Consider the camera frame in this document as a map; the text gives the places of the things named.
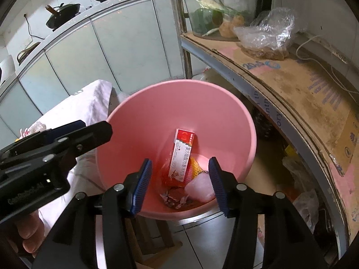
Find white tissue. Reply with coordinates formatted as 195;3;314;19
184;175;215;203

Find white cable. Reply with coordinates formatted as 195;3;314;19
295;35;359;96

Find clear plastic bag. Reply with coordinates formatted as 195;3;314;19
232;7;297;61

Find black wall cable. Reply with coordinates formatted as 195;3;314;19
24;13;46;40

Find person's left hand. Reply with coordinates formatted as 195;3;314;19
17;211;46;256

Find cardboard shelf liner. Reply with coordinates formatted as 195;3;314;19
179;31;359;232

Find clear plastic container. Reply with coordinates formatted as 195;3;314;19
180;0;260;37

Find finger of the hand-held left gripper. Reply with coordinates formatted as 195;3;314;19
42;120;86;141
55;121;113;158

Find white plastic bag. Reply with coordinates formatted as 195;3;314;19
193;67;215;82

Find pink floral tablecloth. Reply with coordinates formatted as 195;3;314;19
15;80;122;269

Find wooden stool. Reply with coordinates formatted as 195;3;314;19
125;216;183;259

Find green vegetables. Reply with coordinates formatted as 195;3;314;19
184;0;253;34

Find orange net wrapper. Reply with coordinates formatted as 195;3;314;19
160;157;210;189

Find red and white medicine box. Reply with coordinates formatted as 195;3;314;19
168;129;197;183

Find brown ginger root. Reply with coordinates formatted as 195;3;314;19
219;14;245;39

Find black wok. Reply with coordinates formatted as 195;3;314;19
46;3;81;30

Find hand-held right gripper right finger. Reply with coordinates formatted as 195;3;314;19
208;157;327;269

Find dark kitchen utensil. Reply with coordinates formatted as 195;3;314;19
17;42;41;64

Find pink plastic bin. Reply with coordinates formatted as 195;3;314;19
95;80;257;269

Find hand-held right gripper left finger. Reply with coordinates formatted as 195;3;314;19
31;158;153;269

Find paper scraps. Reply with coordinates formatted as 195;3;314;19
159;188;195;209

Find metal shelf rack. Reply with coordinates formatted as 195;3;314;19
168;0;359;260

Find kitchen counter with glass doors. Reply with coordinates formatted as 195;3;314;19
0;0;191;143

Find grey plastic bag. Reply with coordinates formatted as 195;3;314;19
281;154;321;232

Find crumpled plastic wrapper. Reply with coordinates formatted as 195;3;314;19
19;122;46;138

